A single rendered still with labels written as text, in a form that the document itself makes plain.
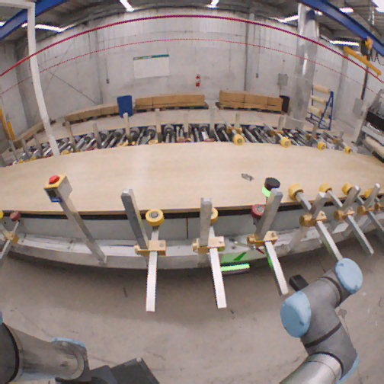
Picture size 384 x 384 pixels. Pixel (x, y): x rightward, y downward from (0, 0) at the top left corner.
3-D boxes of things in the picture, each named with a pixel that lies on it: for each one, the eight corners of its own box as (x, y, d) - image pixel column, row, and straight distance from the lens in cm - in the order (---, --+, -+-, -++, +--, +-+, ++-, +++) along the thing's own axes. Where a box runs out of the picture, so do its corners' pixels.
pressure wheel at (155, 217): (168, 228, 89) (166, 212, 81) (157, 238, 86) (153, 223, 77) (158, 221, 93) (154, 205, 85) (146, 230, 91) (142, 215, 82)
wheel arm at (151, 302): (156, 313, 71) (155, 311, 66) (148, 312, 71) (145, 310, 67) (161, 224, 90) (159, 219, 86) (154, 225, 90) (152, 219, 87)
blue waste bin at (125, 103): (133, 117, 607) (130, 96, 594) (116, 119, 623) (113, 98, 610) (136, 113, 663) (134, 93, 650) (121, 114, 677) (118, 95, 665)
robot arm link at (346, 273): (331, 266, 43) (352, 248, 51) (304, 288, 52) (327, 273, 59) (352, 299, 43) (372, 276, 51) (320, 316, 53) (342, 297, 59)
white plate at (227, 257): (268, 257, 98) (274, 247, 90) (220, 264, 90) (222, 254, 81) (267, 256, 98) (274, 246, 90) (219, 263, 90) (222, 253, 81)
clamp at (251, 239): (274, 244, 88) (277, 238, 84) (248, 248, 83) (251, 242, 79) (270, 235, 91) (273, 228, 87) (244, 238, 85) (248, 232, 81)
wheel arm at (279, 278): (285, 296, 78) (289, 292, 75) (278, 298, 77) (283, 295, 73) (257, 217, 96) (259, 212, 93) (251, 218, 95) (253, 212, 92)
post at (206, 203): (204, 269, 95) (212, 202, 56) (197, 270, 95) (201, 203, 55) (203, 263, 97) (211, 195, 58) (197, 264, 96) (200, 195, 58)
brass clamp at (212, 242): (223, 253, 80) (225, 247, 75) (193, 255, 78) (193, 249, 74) (221, 241, 83) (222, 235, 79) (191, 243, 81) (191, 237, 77)
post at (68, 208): (107, 264, 98) (64, 200, 67) (98, 264, 100) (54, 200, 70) (108, 257, 100) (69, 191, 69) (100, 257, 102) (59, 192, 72)
